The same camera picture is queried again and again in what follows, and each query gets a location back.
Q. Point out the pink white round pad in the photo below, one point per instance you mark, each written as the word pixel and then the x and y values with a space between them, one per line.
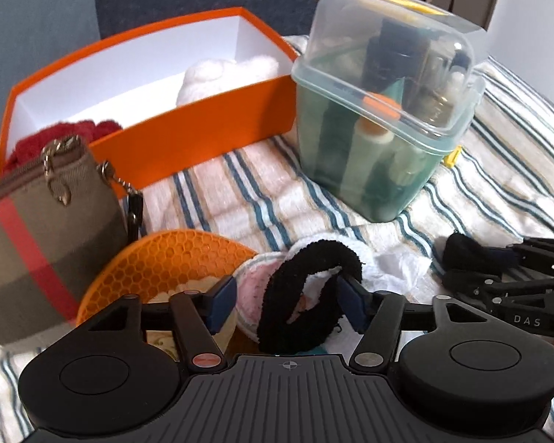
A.
pixel 258 281

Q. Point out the striped blanket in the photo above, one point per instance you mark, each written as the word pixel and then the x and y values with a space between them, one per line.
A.
pixel 267 194

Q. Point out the plaid zip pouch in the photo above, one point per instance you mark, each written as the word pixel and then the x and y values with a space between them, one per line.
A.
pixel 37 249

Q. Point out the white crumpled tissue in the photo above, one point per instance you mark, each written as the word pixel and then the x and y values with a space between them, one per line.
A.
pixel 397 263

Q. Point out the black terry headband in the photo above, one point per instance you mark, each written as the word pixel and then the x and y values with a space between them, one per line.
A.
pixel 277 314

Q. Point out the grey padded headboard panel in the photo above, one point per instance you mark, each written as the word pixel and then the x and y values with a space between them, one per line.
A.
pixel 37 23

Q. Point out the orange cardboard box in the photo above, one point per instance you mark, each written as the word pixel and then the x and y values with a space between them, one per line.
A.
pixel 189 134

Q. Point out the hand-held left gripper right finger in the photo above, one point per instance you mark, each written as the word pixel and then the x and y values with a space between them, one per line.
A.
pixel 353 297

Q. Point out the small black cloth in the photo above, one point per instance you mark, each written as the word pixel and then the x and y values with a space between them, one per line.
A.
pixel 466 251

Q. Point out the red towel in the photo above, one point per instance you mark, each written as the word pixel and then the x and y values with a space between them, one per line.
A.
pixel 74 131

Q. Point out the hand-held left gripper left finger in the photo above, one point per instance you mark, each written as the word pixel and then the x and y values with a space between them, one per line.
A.
pixel 221 300

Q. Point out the clear plastic storage box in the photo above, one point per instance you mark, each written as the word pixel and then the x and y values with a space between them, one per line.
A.
pixel 397 180

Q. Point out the white bottle orange cap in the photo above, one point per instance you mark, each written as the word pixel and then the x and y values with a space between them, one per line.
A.
pixel 374 134

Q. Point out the orange honeycomb silicone mat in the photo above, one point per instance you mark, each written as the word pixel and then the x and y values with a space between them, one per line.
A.
pixel 143 258

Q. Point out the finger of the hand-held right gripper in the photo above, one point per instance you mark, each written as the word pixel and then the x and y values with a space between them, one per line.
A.
pixel 484 281
pixel 535 251

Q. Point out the white fluffy towel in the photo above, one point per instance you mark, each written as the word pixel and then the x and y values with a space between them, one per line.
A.
pixel 212 78

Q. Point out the black bottle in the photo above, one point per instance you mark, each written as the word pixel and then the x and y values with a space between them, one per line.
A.
pixel 404 50

